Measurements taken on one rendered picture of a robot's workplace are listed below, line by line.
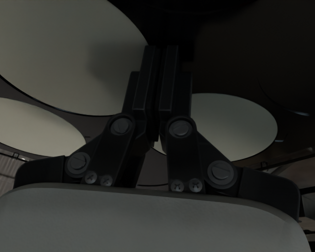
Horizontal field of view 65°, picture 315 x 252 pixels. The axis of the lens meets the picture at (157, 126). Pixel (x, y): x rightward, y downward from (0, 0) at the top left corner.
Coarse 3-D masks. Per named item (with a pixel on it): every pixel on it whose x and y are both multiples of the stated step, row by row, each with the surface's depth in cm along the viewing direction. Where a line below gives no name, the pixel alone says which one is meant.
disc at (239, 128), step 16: (192, 96) 15; (208, 96) 15; (224, 96) 15; (192, 112) 16; (208, 112) 16; (224, 112) 16; (240, 112) 16; (256, 112) 16; (208, 128) 18; (224, 128) 18; (240, 128) 17; (256, 128) 17; (272, 128) 17; (160, 144) 21; (224, 144) 20; (240, 144) 19; (256, 144) 19
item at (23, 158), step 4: (0, 148) 26; (0, 152) 26; (4, 152) 26; (8, 152) 26; (12, 152) 27; (8, 156) 27; (12, 156) 27; (16, 156) 27; (20, 156) 27; (24, 156) 27; (20, 160) 27; (24, 160) 27; (28, 160) 27
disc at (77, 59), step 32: (0, 0) 11; (32, 0) 11; (64, 0) 11; (96, 0) 10; (0, 32) 13; (32, 32) 12; (64, 32) 12; (96, 32) 12; (128, 32) 12; (0, 64) 15; (32, 64) 14; (64, 64) 14; (96, 64) 14; (128, 64) 13; (32, 96) 17; (64, 96) 17; (96, 96) 16
